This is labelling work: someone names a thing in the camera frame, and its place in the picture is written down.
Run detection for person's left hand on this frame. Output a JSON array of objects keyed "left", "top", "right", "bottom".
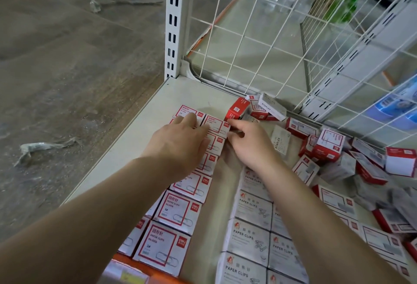
[{"left": 143, "top": 112, "right": 211, "bottom": 181}]

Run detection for rows of red framed boxes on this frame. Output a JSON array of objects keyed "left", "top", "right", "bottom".
[{"left": 117, "top": 105, "right": 232, "bottom": 278}]

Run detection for yellow shelf price label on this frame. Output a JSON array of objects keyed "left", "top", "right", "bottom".
[{"left": 104, "top": 259, "right": 154, "bottom": 284}]

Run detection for red white staples box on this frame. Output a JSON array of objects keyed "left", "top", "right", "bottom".
[{"left": 245, "top": 94, "right": 270, "bottom": 120}]

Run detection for pile of red white boxes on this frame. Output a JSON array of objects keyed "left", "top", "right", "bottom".
[{"left": 285, "top": 116, "right": 417, "bottom": 284}]

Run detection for green packaged items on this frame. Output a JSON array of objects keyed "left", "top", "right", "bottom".
[{"left": 324, "top": 0, "right": 362, "bottom": 24}]

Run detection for red framed paper clip box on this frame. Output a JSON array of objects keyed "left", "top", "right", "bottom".
[{"left": 200, "top": 114, "right": 231, "bottom": 140}]

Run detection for person's right forearm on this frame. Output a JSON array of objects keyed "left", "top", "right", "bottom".
[{"left": 257, "top": 160, "right": 402, "bottom": 284}]

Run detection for white slotted shelf upright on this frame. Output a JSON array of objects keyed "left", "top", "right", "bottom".
[
  {"left": 164, "top": 0, "right": 193, "bottom": 80},
  {"left": 299, "top": 0, "right": 417, "bottom": 122}
]

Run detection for rows of grey printed boxes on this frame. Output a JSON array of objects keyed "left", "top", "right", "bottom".
[{"left": 215, "top": 166, "right": 310, "bottom": 284}]

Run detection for orange shelf edge strip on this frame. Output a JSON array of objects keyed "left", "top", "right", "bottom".
[{"left": 111, "top": 253, "right": 188, "bottom": 284}]

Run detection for crumpled clear plastic scrap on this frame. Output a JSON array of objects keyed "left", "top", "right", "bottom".
[{"left": 13, "top": 136, "right": 83, "bottom": 168}]

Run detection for small red box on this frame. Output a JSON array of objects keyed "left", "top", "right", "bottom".
[{"left": 224, "top": 97, "right": 251, "bottom": 122}]

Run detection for person's left forearm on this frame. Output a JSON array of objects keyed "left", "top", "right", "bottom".
[{"left": 0, "top": 156, "right": 187, "bottom": 284}]

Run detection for person's right hand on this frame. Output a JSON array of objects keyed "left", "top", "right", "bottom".
[{"left": 226, "top": 118, "right": 280, "bottom": 172}]

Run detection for white wire grid panel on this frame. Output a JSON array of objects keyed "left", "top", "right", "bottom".
[{"left": 184, "top": 0, "right": 417, "bottom": 149}]

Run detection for blue packets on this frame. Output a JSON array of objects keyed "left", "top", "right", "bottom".
[{"left": 364, "top": 75, "right": 417, "bottom": 132}]

